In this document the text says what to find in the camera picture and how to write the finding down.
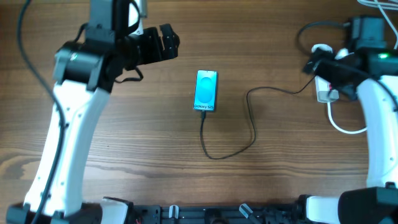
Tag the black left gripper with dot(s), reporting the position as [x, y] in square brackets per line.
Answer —
[152, 37]

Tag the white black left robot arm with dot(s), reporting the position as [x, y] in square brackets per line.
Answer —
[84, 75]

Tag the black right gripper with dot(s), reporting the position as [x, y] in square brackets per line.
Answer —
[324, 57]

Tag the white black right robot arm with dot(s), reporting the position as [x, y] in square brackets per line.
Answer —
[364, 70]

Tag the white power strip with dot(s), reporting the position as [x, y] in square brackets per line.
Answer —
[324, 91]

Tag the blue screen smartphone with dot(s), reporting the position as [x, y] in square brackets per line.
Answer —
[206, 90]

